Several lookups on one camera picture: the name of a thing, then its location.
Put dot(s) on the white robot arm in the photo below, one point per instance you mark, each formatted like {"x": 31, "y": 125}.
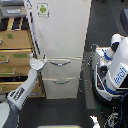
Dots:
{"x": 9, "y": 117}

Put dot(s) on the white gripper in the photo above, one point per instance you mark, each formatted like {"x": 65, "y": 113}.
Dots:
{"x": 37, "y": 64}

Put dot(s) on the white part bottom right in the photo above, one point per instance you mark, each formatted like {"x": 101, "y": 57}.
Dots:
{"x": 95, "y": 121}

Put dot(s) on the white fridge bottom drawer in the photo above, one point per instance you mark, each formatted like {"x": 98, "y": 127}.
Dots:
{"x": 61, "y": 88}

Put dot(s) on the wooden drawer cabinet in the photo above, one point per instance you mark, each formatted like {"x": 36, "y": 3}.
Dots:
{"x": 15, "y": 46}

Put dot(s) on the white fridge drawer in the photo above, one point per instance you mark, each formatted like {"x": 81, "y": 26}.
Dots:
{"x": 62, "y": 68}
{"x": 61, "y": 88}

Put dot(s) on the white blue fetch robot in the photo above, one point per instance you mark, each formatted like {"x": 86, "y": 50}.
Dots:
{"x": 110, "y": 71}

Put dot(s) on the white fridge middle drawer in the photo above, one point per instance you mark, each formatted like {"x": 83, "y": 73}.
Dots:
{"x": 62, "y": 68}

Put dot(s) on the grey box on cabinet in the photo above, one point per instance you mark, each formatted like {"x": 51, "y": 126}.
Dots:
{"x": 13, "y": 11}

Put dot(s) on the green android sticker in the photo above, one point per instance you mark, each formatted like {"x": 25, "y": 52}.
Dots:
{"x": 43, "y": 9}

